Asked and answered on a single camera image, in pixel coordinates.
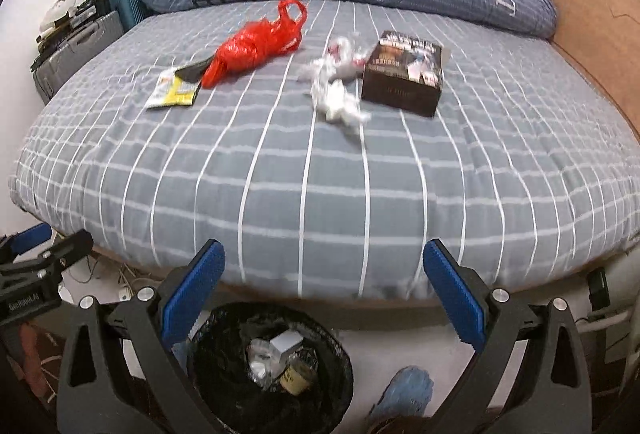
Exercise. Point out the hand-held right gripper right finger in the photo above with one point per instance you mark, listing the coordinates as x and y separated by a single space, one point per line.
452 294

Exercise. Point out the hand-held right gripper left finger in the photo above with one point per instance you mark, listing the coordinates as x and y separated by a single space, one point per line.
195 289

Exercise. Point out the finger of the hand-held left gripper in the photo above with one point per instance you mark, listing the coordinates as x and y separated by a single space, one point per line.
30 235
67 250

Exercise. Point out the black trash bin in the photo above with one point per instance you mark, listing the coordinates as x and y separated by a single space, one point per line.
220 379

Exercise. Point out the clear plastic wrapper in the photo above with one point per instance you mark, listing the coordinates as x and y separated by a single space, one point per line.
260 361

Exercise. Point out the white earphone box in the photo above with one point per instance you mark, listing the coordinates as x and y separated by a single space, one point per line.
286 343

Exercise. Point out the yellow round container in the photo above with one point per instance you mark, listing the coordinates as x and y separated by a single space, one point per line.
296 376

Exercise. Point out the yellow white packet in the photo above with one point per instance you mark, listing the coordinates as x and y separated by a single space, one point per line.
172 94

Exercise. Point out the brown printed box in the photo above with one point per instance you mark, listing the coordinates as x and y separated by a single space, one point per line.
400 89

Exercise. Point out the white tissue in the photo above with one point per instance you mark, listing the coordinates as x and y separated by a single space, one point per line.
337 107

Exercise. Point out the red plastic bag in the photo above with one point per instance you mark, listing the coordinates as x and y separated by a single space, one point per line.
245 49

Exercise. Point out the clear plastic bag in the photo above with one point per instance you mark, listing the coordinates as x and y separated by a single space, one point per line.
345 57

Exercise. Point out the white power strip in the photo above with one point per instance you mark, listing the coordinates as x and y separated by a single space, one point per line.
129 293

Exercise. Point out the blue slipper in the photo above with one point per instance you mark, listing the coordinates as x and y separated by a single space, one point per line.
407 389

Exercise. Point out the grey checked bed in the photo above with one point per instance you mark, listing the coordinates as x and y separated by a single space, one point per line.
350 194

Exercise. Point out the black adapter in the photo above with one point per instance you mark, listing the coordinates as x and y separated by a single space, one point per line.
597 289

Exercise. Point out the grey suitcase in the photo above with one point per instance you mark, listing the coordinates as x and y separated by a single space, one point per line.
75 49

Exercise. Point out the white rounded object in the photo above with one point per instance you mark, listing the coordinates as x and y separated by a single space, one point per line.
60 9

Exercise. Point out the teal suitcase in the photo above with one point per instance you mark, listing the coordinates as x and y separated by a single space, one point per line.
127 2

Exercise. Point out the wooden headboard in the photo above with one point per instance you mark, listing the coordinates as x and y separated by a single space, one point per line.
595 14

